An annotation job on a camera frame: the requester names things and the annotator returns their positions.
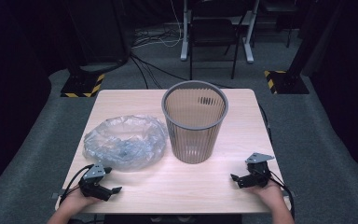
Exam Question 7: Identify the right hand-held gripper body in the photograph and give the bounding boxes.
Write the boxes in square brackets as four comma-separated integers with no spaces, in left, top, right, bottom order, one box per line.
[237,152,275,189]

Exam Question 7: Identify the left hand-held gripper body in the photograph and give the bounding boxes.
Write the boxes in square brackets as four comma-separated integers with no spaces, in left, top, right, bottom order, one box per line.
[78,162,113,202]

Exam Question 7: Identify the clear plastic trash bag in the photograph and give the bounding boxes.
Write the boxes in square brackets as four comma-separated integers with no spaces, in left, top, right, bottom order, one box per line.
[83,114,169,172]

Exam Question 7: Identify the grey slatted plastic waste basket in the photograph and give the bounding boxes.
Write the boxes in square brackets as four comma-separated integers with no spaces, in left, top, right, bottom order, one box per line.
[160,79,229,165]

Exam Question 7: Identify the person's right hand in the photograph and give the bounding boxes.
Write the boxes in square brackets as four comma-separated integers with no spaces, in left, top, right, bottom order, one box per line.
[248,179,286,213]

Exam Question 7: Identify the person's left hand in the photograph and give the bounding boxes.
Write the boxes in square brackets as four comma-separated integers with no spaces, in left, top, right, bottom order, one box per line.
[60,186,103,215]

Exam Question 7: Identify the black stand with striped base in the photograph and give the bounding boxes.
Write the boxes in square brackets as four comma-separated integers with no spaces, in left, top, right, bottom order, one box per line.
[60,0,106,98]
[263,0,323,95]

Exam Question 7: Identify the black folding chair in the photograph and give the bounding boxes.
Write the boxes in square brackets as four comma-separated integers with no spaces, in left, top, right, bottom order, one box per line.
[187,0,241,80]

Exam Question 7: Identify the dark stool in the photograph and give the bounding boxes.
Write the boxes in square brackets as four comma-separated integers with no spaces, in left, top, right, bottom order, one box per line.
[260,0,300,49]

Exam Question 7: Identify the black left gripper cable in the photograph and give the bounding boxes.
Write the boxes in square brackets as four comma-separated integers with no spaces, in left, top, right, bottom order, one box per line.
[59,163,94,204]

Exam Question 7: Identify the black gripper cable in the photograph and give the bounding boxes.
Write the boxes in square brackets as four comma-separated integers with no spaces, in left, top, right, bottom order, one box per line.
[59,163,94,204]
[268,170,296,219]

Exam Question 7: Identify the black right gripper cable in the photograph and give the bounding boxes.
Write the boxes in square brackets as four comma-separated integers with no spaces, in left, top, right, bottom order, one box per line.
[268,170,296,219]

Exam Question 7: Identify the black cable beside table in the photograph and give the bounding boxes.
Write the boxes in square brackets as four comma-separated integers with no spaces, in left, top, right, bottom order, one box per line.
[258,104,273,145]

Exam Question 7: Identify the black floor cables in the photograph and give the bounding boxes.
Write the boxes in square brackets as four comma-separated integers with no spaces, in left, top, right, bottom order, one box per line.
[129,50,235,91]

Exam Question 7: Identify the white floor cable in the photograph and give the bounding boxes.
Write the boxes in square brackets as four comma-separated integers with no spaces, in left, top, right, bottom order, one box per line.
[132,0,184,49]

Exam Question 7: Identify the white metal desk frame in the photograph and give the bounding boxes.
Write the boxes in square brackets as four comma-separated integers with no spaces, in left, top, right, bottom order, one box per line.
[163,0,261,64]

